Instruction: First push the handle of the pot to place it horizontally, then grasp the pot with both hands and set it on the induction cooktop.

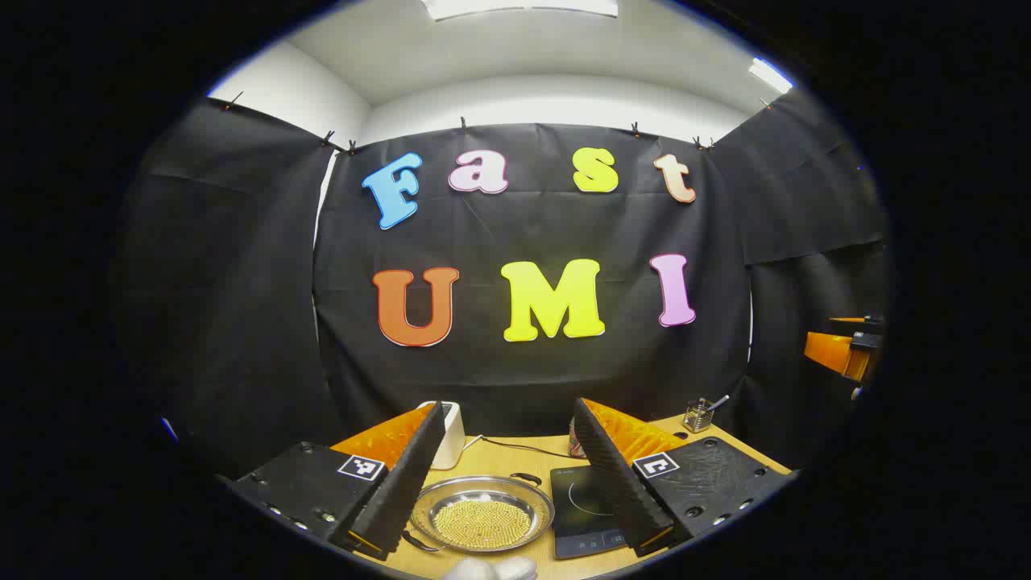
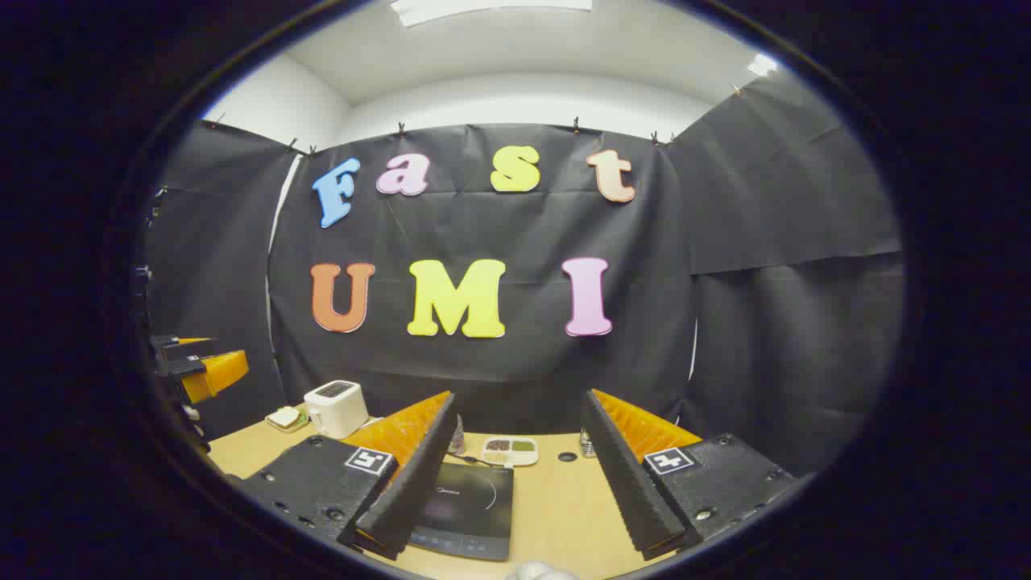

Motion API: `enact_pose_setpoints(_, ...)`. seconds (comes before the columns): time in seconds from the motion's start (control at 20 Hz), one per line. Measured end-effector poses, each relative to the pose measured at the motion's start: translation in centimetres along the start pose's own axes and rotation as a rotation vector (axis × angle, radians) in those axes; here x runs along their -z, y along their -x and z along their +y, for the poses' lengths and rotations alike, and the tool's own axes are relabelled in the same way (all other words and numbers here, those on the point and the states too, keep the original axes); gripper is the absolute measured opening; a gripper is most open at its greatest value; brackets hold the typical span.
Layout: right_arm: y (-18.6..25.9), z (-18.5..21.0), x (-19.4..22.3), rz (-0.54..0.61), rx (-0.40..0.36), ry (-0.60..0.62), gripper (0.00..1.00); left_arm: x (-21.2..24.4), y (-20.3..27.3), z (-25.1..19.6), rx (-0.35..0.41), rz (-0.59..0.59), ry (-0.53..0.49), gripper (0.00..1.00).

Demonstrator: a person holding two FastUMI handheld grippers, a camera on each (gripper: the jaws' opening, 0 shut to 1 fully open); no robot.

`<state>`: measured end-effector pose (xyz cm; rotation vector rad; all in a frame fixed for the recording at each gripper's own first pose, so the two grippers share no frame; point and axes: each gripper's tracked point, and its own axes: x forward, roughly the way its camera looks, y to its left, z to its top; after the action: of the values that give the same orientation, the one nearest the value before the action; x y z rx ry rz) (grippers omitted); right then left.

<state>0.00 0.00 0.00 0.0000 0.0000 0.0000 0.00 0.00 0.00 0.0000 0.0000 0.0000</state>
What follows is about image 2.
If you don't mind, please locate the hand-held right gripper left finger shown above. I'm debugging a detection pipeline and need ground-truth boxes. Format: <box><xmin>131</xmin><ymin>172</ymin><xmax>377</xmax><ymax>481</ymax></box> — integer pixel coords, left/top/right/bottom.
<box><xmin>238</xmin><ymin>391</ymin><xmax>460</xmax><ymax>562</ymax></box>

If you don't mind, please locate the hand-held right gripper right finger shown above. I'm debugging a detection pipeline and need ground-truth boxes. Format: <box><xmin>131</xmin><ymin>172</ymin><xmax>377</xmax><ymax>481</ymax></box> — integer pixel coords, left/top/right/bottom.
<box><xmin>580</xmin><ymin>389</ymin><xmax>798</xmax><ymax>562</ymax></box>

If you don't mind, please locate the black induction cooktop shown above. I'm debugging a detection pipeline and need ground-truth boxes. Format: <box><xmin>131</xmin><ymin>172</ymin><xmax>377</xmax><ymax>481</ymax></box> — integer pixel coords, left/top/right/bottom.
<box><xmin>407</xmin><ymin>461</ymin><xmax>515</xmax><ymax>562</ymax></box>

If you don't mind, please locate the small rectangular plate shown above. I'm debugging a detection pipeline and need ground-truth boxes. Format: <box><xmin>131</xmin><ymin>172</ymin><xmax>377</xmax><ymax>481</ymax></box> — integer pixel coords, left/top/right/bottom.
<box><xmin>266</xmin><ymin>405</ymin><xmax>311</xmax><ymax>434</ymax></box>

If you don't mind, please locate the white divided tray of beans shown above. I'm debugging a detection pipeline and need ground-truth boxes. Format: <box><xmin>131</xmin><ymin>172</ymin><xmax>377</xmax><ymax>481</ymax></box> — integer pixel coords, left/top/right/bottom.
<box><xmin>482</xmin><ymin>436</ymin><xmax>539</xmax><ymax>467</ymax></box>

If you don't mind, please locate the white toaster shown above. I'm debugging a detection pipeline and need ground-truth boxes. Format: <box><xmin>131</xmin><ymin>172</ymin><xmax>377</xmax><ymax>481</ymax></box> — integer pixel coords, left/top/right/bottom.
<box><xmin>304</xmin><ymin>380</ymin><xmax>370</xmax><ymax>440</ymax></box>

